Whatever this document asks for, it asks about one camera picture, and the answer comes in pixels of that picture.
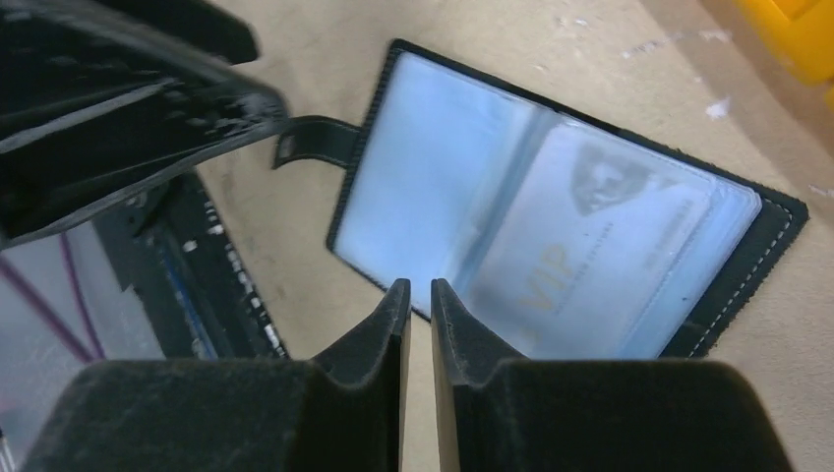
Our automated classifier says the black leather card holder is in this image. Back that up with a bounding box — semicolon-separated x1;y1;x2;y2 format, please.
274;39;808;359

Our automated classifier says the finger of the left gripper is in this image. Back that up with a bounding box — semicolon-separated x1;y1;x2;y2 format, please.
97;0;260;65
1;0;288;248

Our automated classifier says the left yellow bin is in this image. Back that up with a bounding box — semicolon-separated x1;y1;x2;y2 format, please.
736;0;833;107

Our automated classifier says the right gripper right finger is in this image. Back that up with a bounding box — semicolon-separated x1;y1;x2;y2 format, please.
431;279;793;471

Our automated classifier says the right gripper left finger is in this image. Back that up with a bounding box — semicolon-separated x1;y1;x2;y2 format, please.
24;279;411;471

